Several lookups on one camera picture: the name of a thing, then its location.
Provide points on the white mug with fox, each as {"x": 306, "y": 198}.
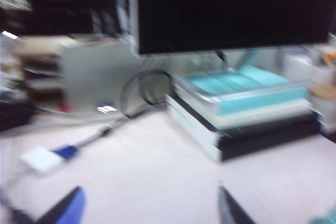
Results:
{"x": 325, "y": 103}

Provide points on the brown wooden cabinet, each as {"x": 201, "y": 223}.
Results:
{"x": 39, "y": 51}

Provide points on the teal hardcover book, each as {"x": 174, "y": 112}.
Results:
{"x": 262, "y": 103}

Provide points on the black AOC monitor with stand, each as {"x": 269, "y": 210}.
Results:
{"x": 231, "y": 9}

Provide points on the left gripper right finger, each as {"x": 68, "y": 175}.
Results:
{"x": 231, "y": 213}

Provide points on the white adapter box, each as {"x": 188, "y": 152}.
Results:
{"x": 39, "y": 159}

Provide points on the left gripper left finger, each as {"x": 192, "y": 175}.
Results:
{"x": 68, "y": 208}

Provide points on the white book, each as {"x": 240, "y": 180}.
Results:
{"x": 262, "y": 118}

